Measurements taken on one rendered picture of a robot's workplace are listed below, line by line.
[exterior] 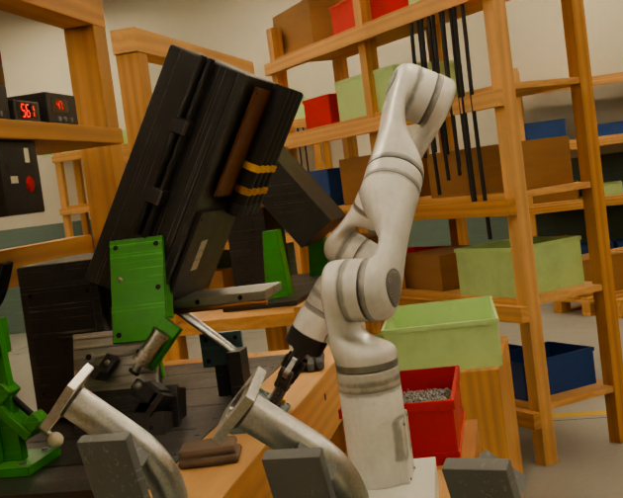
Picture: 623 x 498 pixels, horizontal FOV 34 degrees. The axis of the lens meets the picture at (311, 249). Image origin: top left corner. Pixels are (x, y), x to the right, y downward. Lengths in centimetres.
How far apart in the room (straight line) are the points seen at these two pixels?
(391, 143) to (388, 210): 14
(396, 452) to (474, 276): 327
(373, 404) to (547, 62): 952
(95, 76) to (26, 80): 951
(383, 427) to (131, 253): 80
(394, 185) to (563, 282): 320
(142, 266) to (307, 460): 135
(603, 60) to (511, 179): 657
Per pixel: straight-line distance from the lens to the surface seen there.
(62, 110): 241
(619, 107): 1085
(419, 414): 187
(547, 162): 465
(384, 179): 154
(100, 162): 290
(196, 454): 170
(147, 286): 205
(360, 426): 147
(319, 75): 1114
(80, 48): 293
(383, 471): 149
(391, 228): 148
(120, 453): 85
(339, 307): 144
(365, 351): 145
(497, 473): 68
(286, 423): 79
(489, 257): 462
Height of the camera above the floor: 134
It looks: 4 degrees down
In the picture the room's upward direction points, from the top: 7 degrees counter-clockwise
